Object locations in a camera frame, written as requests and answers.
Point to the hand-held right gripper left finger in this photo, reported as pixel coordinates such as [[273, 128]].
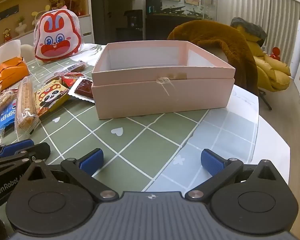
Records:
[[92, 158]]

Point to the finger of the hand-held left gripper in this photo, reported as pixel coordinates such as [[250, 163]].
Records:
[[15, 148], [37, 151]]

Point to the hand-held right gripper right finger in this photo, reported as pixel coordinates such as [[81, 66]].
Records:
[[212, 161]]

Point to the blue snack packet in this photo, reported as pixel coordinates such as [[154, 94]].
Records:
[[6, 117]]

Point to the white rice cracker packet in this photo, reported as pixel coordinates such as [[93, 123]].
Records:
[[1, 102]]

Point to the long clear cracker packet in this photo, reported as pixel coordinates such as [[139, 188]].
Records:
[[25, 100]]

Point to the yellow panda snack packet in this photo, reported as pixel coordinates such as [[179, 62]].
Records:
[[50, 97]]

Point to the clear dried meat packet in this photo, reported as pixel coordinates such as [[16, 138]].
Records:
[[82, 87]]

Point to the red snack packet green band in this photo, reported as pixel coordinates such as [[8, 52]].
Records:
[[72, 78]]

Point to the pink cardboard box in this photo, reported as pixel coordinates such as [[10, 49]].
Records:
[[165, 92]]

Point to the green checked tablecloth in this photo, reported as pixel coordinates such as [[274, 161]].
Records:
[[130, 150]]

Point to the orange tissue pack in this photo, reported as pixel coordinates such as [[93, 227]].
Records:
[[10, 72]]

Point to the silver clear snack packet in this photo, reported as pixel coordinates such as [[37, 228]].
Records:
[[75, 67]]

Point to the white chair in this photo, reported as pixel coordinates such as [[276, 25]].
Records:
[[27, 51]]

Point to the yellow armchair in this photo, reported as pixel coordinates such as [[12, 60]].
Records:
[[272, 72]]

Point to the red white rabbit-shaped bag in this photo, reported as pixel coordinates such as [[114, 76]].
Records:
[[56, 40]]

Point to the brown fluffy coat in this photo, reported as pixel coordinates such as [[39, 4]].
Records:
[[215, 37]]

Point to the red toy figure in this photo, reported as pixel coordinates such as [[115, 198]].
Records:
[[275, 53]]

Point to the grey cushion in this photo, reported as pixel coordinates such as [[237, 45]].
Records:
[[250, 28]]

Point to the white standing air conditioner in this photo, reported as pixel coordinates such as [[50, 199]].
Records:
[[297, 45]]

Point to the black countertop appliance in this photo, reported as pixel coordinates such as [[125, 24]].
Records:
[[133, 20]]

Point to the fish tank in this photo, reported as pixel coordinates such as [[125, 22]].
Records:
[[180, 5]]

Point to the white curtains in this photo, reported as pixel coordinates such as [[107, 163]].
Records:
[[272, 7]]

